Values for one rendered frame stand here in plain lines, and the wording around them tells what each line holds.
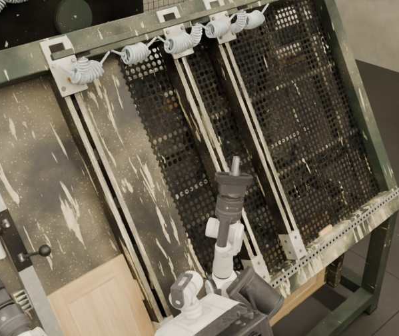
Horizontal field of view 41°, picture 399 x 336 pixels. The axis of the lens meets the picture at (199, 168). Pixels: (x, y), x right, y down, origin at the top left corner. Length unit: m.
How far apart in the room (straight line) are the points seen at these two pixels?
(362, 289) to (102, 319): 1.89
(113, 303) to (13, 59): 0.90
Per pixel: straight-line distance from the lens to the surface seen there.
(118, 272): 1.96
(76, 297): 1.91
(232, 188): 1.71
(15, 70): 1.81
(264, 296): 1.67
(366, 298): 3.37
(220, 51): 2.26
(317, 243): 2.55
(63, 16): 2.45
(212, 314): 1.57
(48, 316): 1.86
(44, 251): 1.71
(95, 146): 1.88
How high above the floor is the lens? 2.52
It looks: 32 degrees down
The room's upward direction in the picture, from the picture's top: 2 degrees counter-clockwise
